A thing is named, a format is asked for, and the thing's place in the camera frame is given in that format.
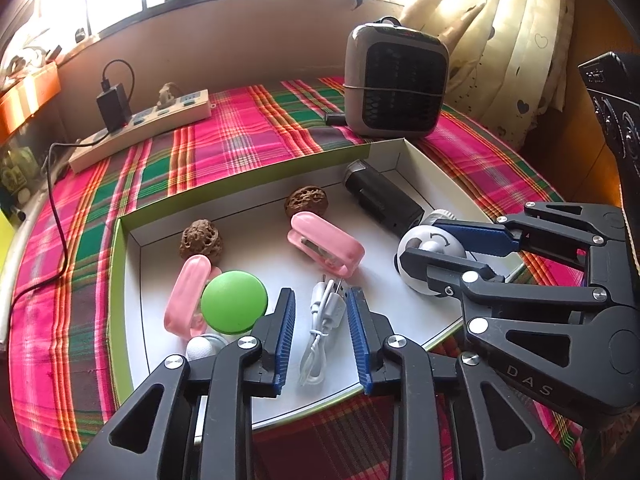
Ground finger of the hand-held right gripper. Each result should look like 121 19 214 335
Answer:
431 201 627 262
400 248 629 416

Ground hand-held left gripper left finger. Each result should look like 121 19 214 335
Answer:
60 287 297 480

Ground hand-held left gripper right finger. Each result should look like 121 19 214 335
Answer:
346 287 583 480

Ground white round dome device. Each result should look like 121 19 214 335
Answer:
396 225 481 298

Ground green white cardboard box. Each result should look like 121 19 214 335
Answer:
111 136 526 433

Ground white usb cable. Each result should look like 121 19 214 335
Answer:
298 272 348 388

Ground green capped white massager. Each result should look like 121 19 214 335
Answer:
200 270 268 336

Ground white ball massager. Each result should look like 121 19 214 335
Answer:
186 332 226 361

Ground large pink clip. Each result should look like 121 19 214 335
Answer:
287 211 366 278

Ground black electric shaver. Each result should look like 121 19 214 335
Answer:
341 159 426 235

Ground small pink clip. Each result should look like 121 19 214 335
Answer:
164 255 223 338

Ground brown walnut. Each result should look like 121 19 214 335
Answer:
179 218 223 263
284 185 330 221

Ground cream heart print curtain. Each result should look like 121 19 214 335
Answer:
400 0 576 146

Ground grey portable heater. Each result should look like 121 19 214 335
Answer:
344 17 451 139

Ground pink green plaid blanket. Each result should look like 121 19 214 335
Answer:
10 76 601 480

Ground white power strip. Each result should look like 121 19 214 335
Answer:
67 88 212 175

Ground black charger adapter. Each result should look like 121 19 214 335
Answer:
96 85 132 132

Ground orange storage box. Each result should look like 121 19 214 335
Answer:
0 65 61 136

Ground crumpled papers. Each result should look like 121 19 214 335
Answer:
0 42 56 78

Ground black power cord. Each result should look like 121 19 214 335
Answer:
10 141 96 321

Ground black charger cable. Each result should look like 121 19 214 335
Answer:
100 59 136 93

